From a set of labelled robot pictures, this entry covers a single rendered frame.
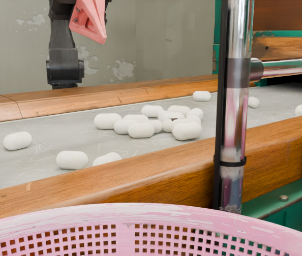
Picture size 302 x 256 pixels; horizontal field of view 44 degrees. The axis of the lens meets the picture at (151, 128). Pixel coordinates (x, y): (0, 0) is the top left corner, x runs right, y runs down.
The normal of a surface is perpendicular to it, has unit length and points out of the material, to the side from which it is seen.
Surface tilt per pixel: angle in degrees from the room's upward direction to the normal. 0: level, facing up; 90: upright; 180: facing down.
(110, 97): 45
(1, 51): 90
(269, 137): 0
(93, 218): 75
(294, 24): 90
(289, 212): 90
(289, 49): 67
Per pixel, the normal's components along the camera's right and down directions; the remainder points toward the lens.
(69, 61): 0.22, -0.21
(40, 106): 0.44, -0.55
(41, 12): 0.56, 0.20
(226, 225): -0.39, -0.04
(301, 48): -0.72, -0.23
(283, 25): -0.79, 0.14
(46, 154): 0.00, -0.97
